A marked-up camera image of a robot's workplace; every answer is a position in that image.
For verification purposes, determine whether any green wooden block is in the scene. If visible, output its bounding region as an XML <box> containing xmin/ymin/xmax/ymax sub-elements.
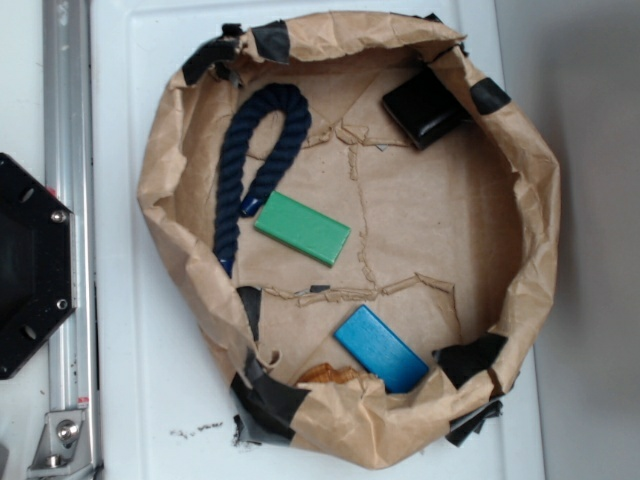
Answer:
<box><xmin>254</xmin><ymin>192</ymin><xmax>351</xmax><ymax>267</ymax></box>

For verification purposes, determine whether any blue wooden block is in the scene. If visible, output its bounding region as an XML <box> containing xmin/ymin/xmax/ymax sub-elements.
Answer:
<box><xmin>333</xmin><ymin>305</ymin><xmax>429</xmax><ymax>394</ymax></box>

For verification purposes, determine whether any black rectangular block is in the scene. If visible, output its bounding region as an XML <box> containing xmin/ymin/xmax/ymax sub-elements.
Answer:
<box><xmin>382</xmin><ymin>68</ymin><xmax>470</xmax><ymax>150</ymax></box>

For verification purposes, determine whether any brown paper bag bin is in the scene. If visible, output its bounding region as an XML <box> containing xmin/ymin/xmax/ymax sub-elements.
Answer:
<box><xmin>138</xmin><ymin>11</ymin><xmax>560</xmax><ymax>469</ymax></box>

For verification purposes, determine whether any orange wicker object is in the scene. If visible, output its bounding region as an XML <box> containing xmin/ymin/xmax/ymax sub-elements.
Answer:
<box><xmin>295</xmin><ymin>363</ymin><xmax>378</xmax><ymax>386</ymax></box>

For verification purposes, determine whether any dark blue rope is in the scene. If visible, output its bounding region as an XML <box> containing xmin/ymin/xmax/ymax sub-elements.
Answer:
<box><xmin>211</xmin><ymin>83</ymin><xmax>313</xmax><ymax>278</ymax></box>

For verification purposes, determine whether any aluminium extrusion rail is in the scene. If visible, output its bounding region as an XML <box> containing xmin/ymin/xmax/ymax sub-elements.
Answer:
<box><xmin>43</xmin><ymin>1</ymin><xmax>100</xmax><ymax>413</ymax></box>

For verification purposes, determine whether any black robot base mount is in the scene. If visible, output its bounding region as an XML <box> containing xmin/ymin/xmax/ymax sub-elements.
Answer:
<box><xmin>1</xmin><ymin>154</ymin><xmax>75</xmax><ymax>380</ymax></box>

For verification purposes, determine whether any metal corner bracket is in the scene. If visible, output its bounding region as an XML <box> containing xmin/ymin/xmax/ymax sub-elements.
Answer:
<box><xmin>27</xmin><ymin>409</ymin><xmax>101</xmax><ymax>479</ymax></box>

